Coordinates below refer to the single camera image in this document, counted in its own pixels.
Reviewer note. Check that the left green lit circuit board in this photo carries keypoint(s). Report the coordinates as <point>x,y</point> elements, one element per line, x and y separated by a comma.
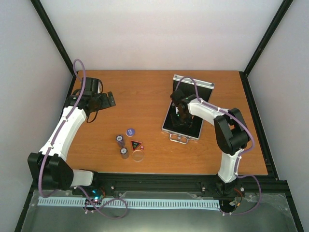
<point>96,195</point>

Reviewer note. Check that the lower purple chip stack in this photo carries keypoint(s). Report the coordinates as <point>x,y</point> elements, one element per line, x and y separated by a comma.
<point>124,153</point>

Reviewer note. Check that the black aluminium frame rail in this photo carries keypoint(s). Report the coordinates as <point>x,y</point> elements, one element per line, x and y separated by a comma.
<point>202,185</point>

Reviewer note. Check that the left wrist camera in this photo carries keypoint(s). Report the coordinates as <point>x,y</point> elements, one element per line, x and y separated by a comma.
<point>93,86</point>

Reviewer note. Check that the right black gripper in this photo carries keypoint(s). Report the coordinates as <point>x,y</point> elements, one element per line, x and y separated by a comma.
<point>176,123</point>

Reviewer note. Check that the purple chip stack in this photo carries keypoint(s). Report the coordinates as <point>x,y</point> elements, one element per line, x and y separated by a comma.
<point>124,153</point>
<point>120,140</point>

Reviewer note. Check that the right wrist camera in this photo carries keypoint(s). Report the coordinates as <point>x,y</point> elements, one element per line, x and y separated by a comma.
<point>177,96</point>

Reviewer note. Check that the light blue slotted cable duct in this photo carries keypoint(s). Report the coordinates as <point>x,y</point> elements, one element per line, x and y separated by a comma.
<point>131,203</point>

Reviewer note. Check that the clear round dealer button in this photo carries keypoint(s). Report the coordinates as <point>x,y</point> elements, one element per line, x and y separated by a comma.
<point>137,155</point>

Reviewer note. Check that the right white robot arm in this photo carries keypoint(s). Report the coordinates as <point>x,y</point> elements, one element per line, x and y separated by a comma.
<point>231,133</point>

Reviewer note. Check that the upper purple chip stack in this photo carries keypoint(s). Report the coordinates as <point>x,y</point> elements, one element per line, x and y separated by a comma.
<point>120,140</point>

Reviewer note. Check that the aluminium poker case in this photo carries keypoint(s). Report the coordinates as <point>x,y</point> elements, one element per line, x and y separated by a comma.
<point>191,89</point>

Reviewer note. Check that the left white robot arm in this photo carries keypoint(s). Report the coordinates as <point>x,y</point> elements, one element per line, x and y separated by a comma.
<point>48,167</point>

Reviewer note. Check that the blue small blind button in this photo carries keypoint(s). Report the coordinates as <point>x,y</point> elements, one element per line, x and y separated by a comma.
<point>130,132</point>

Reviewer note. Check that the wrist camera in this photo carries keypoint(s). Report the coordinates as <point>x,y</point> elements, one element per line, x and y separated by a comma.
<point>93,86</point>
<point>177,96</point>

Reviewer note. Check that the black red triangular button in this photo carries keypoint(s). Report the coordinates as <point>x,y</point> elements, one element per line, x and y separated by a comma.
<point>135,144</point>

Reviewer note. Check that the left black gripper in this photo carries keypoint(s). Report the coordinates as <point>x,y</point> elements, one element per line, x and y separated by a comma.
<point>106,103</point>

